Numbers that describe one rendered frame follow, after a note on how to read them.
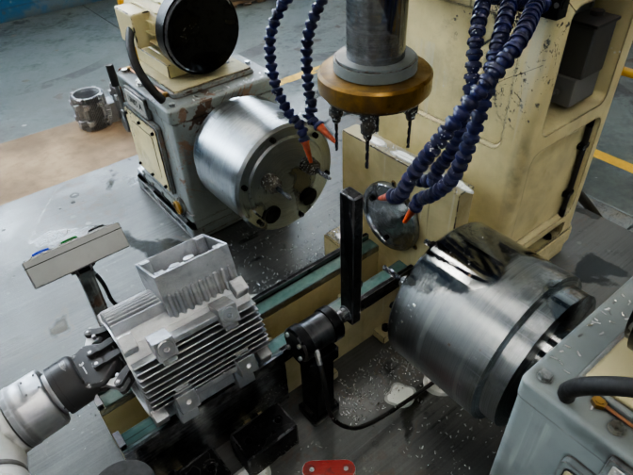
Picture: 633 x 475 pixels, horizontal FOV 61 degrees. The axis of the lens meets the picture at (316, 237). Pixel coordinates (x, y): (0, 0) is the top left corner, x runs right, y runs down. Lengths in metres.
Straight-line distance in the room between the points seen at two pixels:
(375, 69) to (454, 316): 0.37
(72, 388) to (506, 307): 0.59
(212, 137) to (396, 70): 0.47
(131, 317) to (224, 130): 0.48
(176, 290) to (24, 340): 0.56
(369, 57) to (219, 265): 0.38
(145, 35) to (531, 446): 1.08
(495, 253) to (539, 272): 0.06
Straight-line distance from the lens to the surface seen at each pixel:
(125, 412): 1.01
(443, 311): 0.77
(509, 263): 0.79
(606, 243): 1.49
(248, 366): 0.85
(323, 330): 0.84
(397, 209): 1.05
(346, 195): 0.74
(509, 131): 0.99
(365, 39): 0.83
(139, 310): 0.83
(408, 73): 0.85
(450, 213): 0.97
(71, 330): 1.29
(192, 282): 0.82
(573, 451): 0.71
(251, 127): 1.11
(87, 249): 1.03
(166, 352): 0.79
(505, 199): 1.05
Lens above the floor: 1.68
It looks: 40 degrees down
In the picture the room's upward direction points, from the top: 3 degrees counter-clockwise
